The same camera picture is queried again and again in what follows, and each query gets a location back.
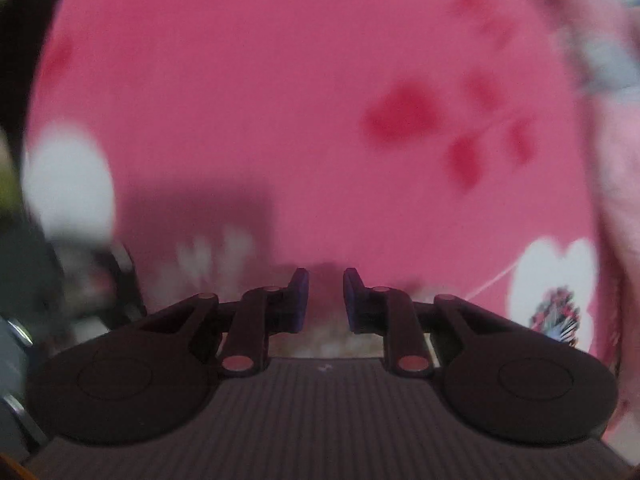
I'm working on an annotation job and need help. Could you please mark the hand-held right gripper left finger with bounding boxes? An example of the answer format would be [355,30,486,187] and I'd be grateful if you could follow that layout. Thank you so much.
[140,267,310,377]

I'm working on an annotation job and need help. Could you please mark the pink floral bed sheet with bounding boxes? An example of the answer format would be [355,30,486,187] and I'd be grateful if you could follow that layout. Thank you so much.
[22,0,621,361]

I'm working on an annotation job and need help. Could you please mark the pink floral duvet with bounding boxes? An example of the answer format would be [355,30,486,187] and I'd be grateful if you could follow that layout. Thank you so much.
[520,0,640,461]

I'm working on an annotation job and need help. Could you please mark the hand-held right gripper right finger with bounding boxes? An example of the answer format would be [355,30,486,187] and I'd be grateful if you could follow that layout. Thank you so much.
[342,267,506,378]

